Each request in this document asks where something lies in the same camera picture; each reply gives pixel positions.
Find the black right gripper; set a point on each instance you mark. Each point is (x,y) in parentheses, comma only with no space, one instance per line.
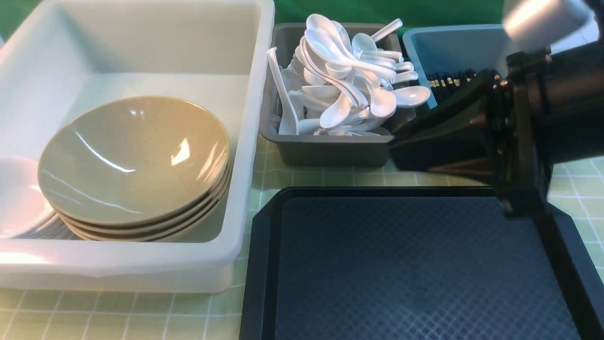
(457,137)

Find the beige noodle bowl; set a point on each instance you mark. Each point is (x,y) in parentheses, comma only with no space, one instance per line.
(207,205)
(160,222)
(134,160)
(188,226)

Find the white small bowl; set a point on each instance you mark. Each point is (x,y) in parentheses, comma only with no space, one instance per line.
(23,207)

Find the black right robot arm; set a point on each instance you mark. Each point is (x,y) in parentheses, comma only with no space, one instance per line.
(569,129)

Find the black chopsticks bundle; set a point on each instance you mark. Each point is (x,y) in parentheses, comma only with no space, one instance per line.
(444,85)

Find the blue chopstick bin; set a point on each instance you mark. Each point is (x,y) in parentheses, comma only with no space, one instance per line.
(451,49)

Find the green checkered tablecloth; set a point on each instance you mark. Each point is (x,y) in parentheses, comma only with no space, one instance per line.
(66,315)

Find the white soup spoon front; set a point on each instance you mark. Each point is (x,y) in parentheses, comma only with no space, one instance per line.
(336,113)

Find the white soup spoon right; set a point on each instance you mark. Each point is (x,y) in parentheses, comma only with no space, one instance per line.
(385,31)

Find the green backdrop cloth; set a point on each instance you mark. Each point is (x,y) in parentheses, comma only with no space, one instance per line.
(413,13)

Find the grey spoon bin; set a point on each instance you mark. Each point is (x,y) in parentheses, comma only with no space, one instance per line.
(324,151)

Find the white soup spoon left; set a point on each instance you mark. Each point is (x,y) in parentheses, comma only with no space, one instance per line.
(289,124)

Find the black serving tray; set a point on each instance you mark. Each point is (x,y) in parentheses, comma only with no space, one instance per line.
(415,263)

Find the large white plastic bin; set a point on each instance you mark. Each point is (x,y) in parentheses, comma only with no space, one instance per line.
(69,56)

